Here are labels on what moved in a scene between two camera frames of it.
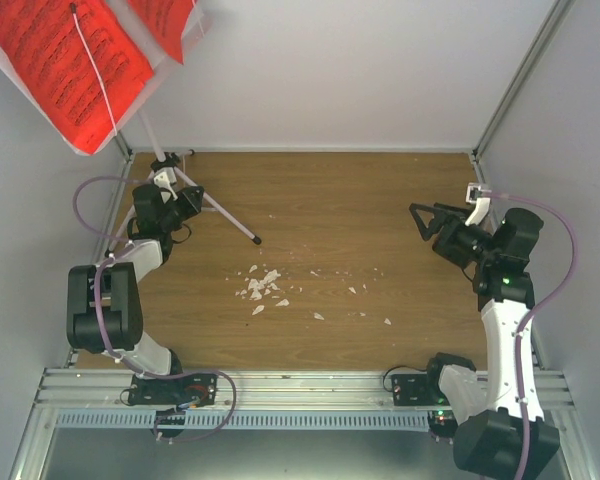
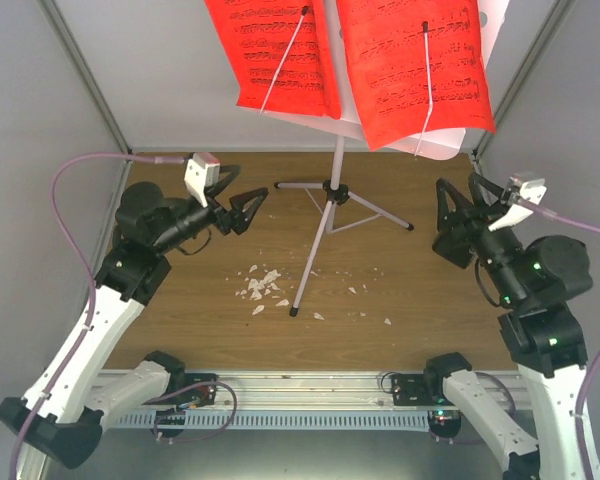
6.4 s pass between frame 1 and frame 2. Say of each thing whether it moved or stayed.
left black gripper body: moved
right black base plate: stayed
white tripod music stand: moved
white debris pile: stayed
